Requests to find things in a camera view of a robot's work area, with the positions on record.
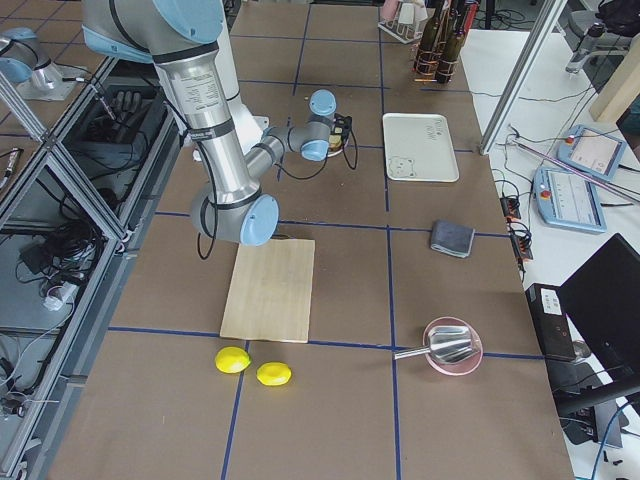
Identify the white wire cup rack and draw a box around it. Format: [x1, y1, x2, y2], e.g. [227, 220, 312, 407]
[378, 0, 428, 44]

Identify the green wine bottle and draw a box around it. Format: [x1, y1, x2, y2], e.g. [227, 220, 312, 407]
[418, 0, 450, 51]
[435, 1, 476, 84]

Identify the blue teach pendant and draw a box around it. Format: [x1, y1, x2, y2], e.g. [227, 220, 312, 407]
[557, 125, 627, 180]
[533, 167, 607, 234]

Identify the yellow lemon left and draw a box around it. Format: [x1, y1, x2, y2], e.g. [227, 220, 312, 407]
[214, 346, 251, 374]

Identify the yellow lemon right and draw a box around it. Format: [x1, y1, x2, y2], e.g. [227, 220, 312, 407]
[256, 362, 292, 387]

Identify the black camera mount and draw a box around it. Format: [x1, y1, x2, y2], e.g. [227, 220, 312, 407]
[334, 113, 352, 143]

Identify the cream bear serving tray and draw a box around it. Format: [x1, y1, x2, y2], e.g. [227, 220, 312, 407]
[382, 113, 459, 183]

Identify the metal scoop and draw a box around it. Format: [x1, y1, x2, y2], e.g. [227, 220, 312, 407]
[394, 325, 479, 365]

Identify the pink bowl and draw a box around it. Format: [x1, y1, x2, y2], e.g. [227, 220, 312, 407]
[423, 317, 484, 376]

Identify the copper wire bottle rack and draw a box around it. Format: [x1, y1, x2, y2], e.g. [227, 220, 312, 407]
[412, 42, 458, 84]

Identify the yellow lemon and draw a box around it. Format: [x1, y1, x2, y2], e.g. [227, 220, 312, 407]
[256, 362, 292, 387]
[214, 346, 251, 374]

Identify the green wine bottle front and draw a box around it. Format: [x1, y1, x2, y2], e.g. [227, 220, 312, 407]
[435, 1, 476, 84]

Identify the blue teach pendant near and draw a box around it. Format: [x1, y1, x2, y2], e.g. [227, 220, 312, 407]
[533, 167, 607, 234]

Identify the black computer box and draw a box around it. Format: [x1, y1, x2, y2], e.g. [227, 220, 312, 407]
[525, 283, 575, 362]

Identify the folded grey cloth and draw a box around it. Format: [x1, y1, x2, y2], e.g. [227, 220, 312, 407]
[430, 219, 476, 258]

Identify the aluminium frame post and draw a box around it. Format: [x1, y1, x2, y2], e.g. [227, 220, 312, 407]
[479, 0, 568, 155]

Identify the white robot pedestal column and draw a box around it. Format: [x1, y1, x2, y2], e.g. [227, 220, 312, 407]
[192, 0, 270, 165]

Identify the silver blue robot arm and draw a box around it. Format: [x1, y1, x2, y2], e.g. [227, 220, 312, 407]
[1, 27, 75, 101]
[83, 0, 336, 246]

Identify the bread slice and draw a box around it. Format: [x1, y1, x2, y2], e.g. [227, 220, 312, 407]
[329, 132, 346, 152]

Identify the light pink cup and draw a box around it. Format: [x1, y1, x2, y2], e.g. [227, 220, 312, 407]
[380, 0, 400, 22]

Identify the white round plate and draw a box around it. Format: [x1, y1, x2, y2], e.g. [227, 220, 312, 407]
[327, 144, 346, 158]

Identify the blue teach pendant far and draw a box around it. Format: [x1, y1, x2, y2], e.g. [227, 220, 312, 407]
[557, 125, 627, 180]

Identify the wooden cutting board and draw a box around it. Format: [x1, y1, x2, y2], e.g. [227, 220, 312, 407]
[220, 239, 315, 343]

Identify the green wine bottle middle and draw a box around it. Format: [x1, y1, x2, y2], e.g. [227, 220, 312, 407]
[418, 0, 450, 51]

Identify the black monitor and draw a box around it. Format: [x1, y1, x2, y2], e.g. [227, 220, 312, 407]
[556, 233, 639, 416]

